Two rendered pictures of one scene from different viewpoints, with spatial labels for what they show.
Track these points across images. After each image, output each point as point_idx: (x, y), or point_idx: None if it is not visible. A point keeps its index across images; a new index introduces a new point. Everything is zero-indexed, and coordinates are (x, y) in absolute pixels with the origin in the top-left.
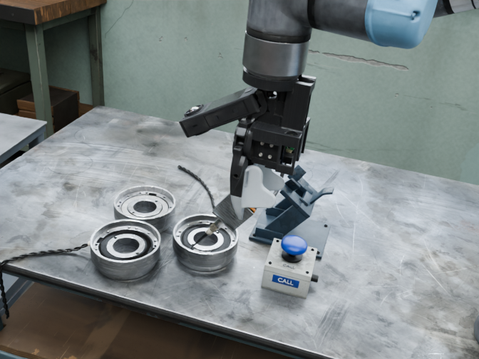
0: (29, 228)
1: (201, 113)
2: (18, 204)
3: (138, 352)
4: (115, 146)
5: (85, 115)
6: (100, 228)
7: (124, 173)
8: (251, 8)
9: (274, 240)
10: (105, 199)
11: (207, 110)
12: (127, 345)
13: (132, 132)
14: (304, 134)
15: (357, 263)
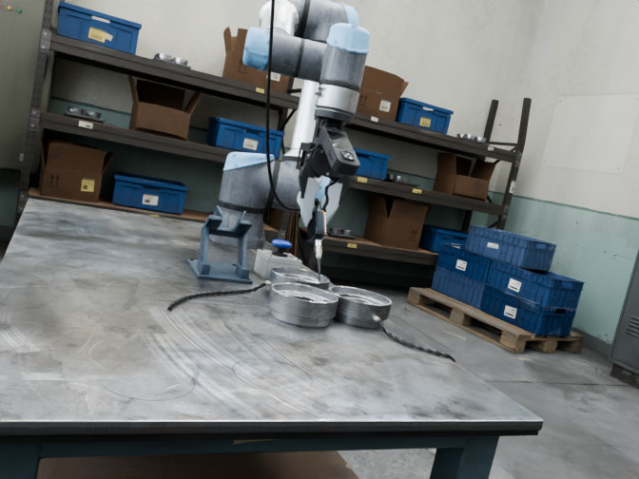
0: (407, 361)
1: (355, 153)
2: (397, 377)
3: (306, 459)
4: (166, 354)
5: (42, 416)
6: (369, 303)
7: (236, 336)
8: (360, 75)
9: (271, 257)
10: (303, 337)
11: (351, 149)
12: (307, 469)
13: (88, 351)
14: (300, 154)
15: (222, 259)
